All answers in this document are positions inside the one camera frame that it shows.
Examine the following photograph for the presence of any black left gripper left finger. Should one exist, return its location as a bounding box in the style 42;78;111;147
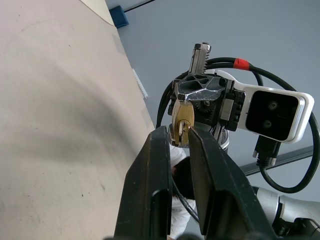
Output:
113;125;174;240

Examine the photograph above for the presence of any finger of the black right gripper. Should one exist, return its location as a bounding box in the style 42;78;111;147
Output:
174;42;227;103

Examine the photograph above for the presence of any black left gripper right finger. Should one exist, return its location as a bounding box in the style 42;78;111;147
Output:
188;128;279;240

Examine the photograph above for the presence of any brass padlock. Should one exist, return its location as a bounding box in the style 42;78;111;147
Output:
171;100;196;148

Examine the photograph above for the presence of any brass padlock key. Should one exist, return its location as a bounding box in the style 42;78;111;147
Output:
178;124;190;147

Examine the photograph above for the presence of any person in white shirt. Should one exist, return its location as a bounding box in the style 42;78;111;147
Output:
168;143;201;240

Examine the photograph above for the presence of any white ribbed strip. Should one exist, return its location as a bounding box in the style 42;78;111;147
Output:
131;67;149;100

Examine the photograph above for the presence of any blue box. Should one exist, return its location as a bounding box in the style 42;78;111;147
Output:
109;6;130;28

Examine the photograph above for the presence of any red cable tape band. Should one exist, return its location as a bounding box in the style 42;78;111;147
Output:
234;57;251;71

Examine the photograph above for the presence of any black robot wrist cable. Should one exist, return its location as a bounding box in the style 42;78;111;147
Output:
156;56;320;224

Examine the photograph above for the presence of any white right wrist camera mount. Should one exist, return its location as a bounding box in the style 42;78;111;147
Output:
206;69;315;145

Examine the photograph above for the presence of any grey floor rail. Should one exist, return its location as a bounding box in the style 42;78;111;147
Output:
239;145;315;176

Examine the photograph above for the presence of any thin black floor cable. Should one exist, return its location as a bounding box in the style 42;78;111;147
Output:
123;0;157;13

